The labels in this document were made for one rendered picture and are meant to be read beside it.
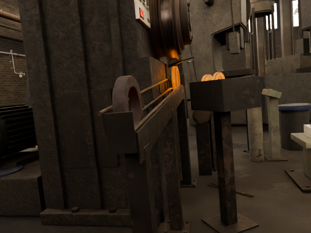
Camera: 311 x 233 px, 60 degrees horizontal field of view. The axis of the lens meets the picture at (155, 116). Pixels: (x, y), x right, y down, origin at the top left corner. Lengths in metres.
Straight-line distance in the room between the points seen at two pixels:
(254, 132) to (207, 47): 2.36
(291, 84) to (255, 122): 1.60
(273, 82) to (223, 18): 1.33
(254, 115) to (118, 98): 1.86
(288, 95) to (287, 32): 6.95
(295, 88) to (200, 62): 1.50
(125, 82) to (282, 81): 3.32
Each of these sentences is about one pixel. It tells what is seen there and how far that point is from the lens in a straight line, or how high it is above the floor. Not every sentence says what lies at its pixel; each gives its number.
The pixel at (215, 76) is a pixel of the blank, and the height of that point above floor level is 0.76.
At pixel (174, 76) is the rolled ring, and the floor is 0.78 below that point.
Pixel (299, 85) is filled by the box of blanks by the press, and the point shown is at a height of 0.58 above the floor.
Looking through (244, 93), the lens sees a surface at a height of 0.65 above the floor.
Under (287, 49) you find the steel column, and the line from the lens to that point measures 10.70.
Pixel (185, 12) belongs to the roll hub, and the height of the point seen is 1.14.
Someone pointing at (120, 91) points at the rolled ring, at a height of 0.70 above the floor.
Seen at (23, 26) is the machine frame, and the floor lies 1.11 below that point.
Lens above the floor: 0.70
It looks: 6 degrees down
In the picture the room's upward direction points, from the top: 5 degrees counter-clockwise
